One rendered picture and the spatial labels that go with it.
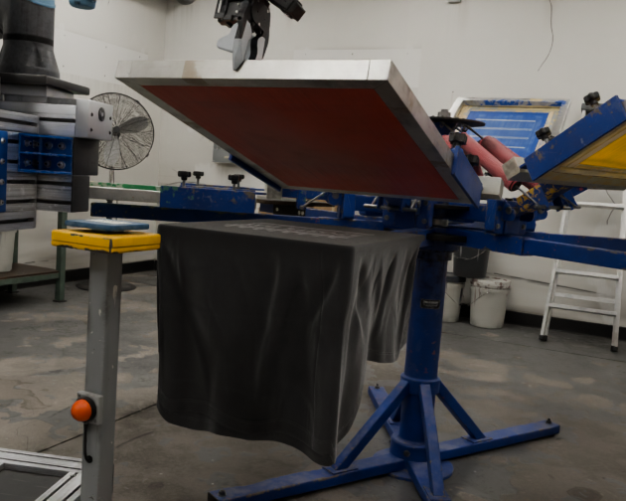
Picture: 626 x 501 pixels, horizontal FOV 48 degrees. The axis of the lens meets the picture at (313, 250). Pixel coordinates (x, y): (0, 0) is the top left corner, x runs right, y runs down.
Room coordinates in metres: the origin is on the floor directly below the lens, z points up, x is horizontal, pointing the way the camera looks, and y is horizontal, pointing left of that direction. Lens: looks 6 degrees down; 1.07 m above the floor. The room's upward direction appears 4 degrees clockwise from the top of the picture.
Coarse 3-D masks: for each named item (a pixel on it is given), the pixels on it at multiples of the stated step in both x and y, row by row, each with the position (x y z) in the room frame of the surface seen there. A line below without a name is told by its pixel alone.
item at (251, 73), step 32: (128, 64) 1.45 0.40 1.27; (160, 64) 1.42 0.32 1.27; (192, 64) 1.38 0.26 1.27; (224, 64) 1.35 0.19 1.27; (256, 64) 1.32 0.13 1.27; (288, 64) 1.30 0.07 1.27; (320, 64) 1.27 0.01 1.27; (352, 64) 1.24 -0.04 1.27; (384, 64) 1.22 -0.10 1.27; (384, 96) 1.28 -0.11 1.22; (192, 128) 1.70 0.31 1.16; (416, 128) 1.41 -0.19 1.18; (448, 160) 1.60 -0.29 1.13; (352, 192) 2.02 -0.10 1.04
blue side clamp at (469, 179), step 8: (456, 152) 1.64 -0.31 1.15; (456, 160) 1.63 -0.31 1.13; (464, 160) 1.69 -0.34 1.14; (456, 168) 1.63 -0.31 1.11; (464, 168) 1.70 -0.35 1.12; (472, 168) 1.77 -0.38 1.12; (456, 176) 1.64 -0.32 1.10; (464, 176) 1.71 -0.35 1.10; (472, 176) 1.78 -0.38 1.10; (464, 184) 1.71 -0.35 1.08; (472, 184) 1.79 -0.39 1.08; (480, 184) 1.87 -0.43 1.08; (464, 192) 1.75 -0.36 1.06; (472, 192) 1.80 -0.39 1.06; (480, 192) 1.88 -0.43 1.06; (472, 200) 1.81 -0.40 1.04
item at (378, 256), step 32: (384, 256) 1.47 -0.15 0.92; (416, 256) 1.69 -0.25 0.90; (352, 288) 1.31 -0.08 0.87; (384, 288) 1.53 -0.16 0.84; (352, 320) 1.38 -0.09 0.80; (384, 320) 1.54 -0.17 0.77; (352, 352) 1.38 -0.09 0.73; (384, 352) 1.55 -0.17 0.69; (352, 384) 1.40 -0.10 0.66; (352, 416) 1.41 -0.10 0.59
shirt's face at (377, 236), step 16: (176, 224) 1.51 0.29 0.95; (192, 224) 1.54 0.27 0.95; (208, 224) 1.57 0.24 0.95; (224, 224) 1.61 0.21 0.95; (288, 224) 1.76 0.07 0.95; (304, 224) 1.80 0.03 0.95; (320, 224) 1.85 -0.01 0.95; (304, 240) 1.35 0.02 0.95; (320, 240) 1.38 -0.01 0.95; (336, 240) 1.40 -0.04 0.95; (352, 240) 1.43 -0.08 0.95; (368, 240) 1.46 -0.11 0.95; (384, 240) 1.49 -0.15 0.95
